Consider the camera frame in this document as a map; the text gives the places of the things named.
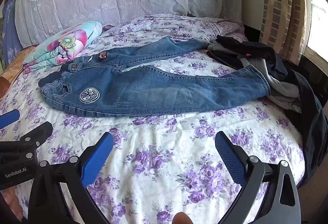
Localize person's right hand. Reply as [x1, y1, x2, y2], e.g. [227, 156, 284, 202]
[172, 212, 193, 224]

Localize blue denim pants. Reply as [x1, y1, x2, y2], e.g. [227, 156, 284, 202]
[38, 36, 271, 117]

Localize orange-brown pillow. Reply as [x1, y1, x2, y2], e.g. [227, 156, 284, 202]
[0, 46, 39, 99]

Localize person's left hand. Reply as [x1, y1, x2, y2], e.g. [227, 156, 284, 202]
[0, 185, 24, 222]

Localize folded floral quilt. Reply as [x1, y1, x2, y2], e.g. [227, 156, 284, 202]
[23, 21, 103, 73]

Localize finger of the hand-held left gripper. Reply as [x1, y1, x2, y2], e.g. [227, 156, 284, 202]
[0, 109, 20, 129]
[0, 122, 53, 163]

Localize black garment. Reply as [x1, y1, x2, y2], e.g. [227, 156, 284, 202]
[215, 35, 282, 60]

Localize dark pinstriped garment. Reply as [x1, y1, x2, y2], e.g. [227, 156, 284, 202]
[207, 50, 244, 70]

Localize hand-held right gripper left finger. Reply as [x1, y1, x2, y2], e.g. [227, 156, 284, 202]
[28, 132, 114, 224]

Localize bright window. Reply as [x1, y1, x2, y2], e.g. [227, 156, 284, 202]
[306, 0, 328, 62]

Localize purple floral bed sheet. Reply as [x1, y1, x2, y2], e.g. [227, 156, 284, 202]
[0, 14, 305, 224]

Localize beige brick-pattern curtain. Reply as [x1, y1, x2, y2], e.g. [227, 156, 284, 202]
[260, 0, 312, 66]

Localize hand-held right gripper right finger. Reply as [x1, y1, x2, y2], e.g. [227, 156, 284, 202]
[215, 131, 301, 224]

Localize blue patterned cushion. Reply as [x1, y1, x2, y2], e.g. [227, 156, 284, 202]
[0, 0, 23, 66]

